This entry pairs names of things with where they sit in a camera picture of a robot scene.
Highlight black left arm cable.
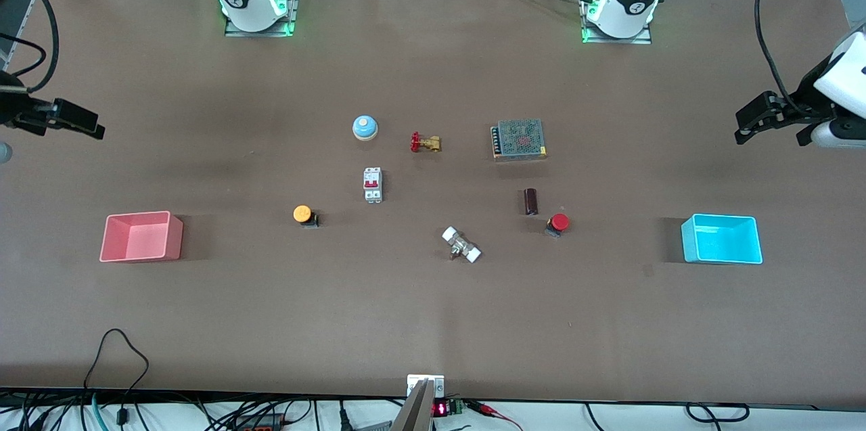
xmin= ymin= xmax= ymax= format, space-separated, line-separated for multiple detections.
xmin=754 ymin=0 xmax=809 ymax=115

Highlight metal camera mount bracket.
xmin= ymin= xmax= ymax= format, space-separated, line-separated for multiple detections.
xmin=406 ymin=373 xmax=446 ymax=399

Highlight cyan plastic bin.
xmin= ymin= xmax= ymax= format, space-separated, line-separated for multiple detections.
xmin=681 ymin=213 xmax=764 ymax=265

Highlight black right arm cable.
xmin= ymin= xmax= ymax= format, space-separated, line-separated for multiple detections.
xmin=0 ymin=0 xmax=61 ymax=95

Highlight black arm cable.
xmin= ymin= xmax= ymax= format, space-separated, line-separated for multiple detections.
xmin=0 ymin=0 xmax=61 ymax=95
xmin=754 ymin=0 xmax=809 ymax=115

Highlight grey camera pole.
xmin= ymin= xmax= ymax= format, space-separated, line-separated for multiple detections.
xmin=391 ymin=379 xmax=434 ymax=431

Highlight teal cable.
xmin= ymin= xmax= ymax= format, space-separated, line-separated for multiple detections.
xmin=90 ymin=393 xmax=110 ymax=431

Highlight white metal tee fitting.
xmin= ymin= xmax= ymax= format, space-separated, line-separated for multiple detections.
xmin=441 ymin=225 xmax=483 ymax=265

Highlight pink plastic bin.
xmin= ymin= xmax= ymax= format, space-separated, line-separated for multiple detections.
xmin=99 ymin=211 xmax=184 ymax=263

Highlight black coiled cable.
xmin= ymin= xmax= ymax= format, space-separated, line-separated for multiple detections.
xmin=685 ymin=402 xmax=751 ymax=424

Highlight black looped cable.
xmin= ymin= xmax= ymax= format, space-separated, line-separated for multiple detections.
xmin=84 ymin=329 xmax=150 ymax=431

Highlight white circuit breaker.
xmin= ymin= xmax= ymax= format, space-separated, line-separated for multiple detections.
xmin=363 ymin=167 xmax=384 ymax=204

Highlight metal mesh power supply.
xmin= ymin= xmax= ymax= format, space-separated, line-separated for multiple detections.
xmin=491 ymin=119 xmax=548 ymax=162

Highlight red clip lead wire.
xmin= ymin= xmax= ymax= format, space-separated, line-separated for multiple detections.
xmin=467 ymin=401 xmax=526 ymax=431

